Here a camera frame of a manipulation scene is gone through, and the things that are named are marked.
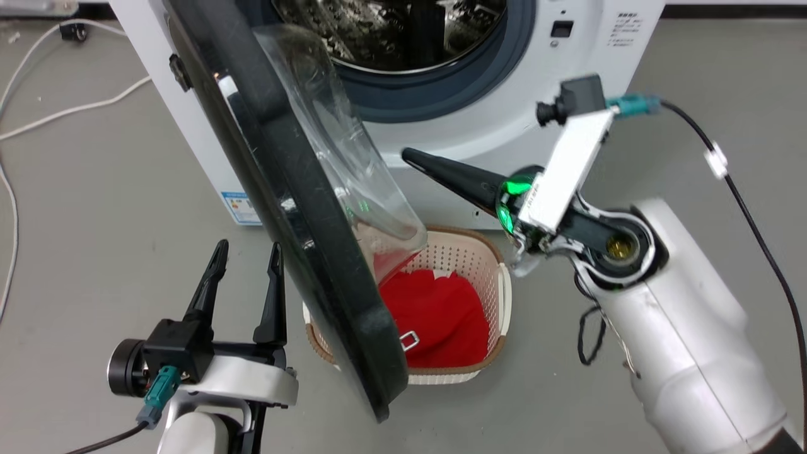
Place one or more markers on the small black floor caster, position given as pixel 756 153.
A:
pixel 74 31

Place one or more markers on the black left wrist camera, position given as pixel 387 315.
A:
pixel 170 353

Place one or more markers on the teal right camera connector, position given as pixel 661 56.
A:
pixel 633 105

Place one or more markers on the white right camera mount plate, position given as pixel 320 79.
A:
pixel 567 170

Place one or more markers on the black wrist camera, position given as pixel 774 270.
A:
pixel 170 353
pixel 577 98

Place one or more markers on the red garment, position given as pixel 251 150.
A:
pixel 441 315

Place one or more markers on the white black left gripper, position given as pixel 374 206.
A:
pixel 252 378

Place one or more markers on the teal left camera connector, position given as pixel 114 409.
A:
pixel 159 394

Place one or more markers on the blue white energy label sticker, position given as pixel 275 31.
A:
pixel 241 208

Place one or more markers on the steel washer drum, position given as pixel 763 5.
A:
pixel 403 34

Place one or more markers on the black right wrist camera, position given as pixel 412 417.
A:
pixel 577 98

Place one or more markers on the black round glass washer door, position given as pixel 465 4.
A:
pixel 302 208

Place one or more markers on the white front-load washing machine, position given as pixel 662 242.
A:
pixel 473 129

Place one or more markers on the grey-blue rubber door gasket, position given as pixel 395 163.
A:
pixel 441 94

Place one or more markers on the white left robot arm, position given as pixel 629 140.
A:
pixel 202 432

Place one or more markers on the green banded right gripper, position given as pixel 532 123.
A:
pixel 512 202

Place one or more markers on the beige perforated laundry basket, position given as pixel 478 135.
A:
pixel 468 252

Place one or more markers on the teal camera connector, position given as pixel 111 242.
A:
pixel 159 394
pixel 633 105

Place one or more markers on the metal door latch hook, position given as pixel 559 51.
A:
pixel 410 340

